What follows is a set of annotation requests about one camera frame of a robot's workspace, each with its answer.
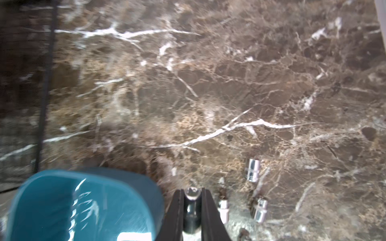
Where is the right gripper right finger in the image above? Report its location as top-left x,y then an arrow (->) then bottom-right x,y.
201,188 -> 231,241

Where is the chrome socket four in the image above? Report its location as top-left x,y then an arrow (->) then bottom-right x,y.
218,199 -> 230,224

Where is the chrome socket one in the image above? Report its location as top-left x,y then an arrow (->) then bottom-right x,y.
246,158 -> 260,183

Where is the black wire mesh organizer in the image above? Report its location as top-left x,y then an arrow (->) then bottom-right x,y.
1,1 -> 58,193

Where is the teal plastic storage box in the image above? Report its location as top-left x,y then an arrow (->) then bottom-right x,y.
5,168 -> 165,241

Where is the chrome socket five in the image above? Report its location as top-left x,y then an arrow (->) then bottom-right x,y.
183,187 -> 202,234

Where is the chrome socket two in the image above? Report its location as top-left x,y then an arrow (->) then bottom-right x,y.
237,228 -> 252,241

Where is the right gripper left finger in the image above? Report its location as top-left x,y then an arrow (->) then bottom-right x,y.
156,189 -> 185,241

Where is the chrome socket three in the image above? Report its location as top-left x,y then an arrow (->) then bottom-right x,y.
252,198 -> 268,224

